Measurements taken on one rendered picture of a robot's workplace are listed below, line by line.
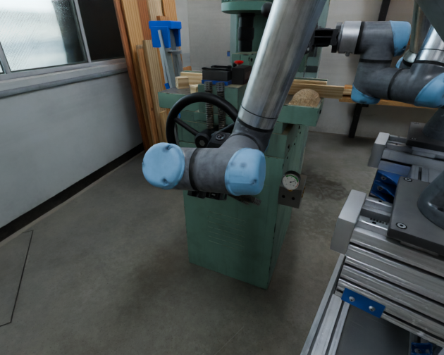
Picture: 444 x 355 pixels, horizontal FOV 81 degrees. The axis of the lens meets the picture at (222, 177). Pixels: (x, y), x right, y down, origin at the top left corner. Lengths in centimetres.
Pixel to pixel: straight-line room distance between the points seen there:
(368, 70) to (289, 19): 40
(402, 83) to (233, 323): 107
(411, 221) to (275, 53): 37
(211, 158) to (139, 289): 112
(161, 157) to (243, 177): 13
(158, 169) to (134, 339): 98
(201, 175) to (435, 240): 38
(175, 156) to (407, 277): 49
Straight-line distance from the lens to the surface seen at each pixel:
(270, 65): 46
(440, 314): 70
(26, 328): 153
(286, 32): 45
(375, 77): 80
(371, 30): 80
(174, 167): 41
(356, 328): 114
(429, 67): 76
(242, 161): 39
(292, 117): 90
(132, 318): 136
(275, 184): 100
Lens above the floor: 111
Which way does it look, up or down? 30 degrees down
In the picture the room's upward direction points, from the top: straight up
